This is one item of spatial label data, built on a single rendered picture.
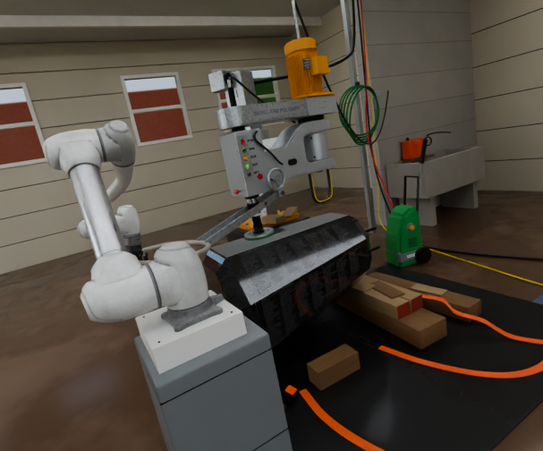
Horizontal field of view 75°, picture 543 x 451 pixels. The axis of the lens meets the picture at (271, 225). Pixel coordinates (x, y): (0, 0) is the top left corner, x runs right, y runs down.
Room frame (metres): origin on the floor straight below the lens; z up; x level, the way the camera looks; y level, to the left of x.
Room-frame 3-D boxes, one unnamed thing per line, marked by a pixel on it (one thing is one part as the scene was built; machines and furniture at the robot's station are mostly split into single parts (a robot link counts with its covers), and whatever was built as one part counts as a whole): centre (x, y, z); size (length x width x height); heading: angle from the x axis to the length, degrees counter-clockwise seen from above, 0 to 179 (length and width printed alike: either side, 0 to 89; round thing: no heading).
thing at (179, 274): (1.20, 0.36, 1.05); 0.18 x 0.16 x 0.22; 118
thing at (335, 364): (1.87, -0.21, 0.07); 0.30 x 0.12 x 0.12; 115
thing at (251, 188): (2.46, 0.03, 1.32); 0.36 x 0.22 x 0.45; 125
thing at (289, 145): (2.62, -0.24, 1.30); 0.74 x 0.23 x 0.49; 125
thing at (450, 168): (4.87, -2.41, 0.43); 1.30 x 0.62 x 0.86; 118
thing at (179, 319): (1.21, 0.33, 0.91); 0.22 x 0.18 x 0.06; 122
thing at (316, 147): (2.79, -0.45, 1.34); 0.19 x 0.19 x 0.20
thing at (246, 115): (2.61, -0.20, 1.62); 0.96 x 0.25 x 0.17; 125
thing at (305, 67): (2.77, -0.46, 1.90); 0.31 x 0.28 x 0.40; 35
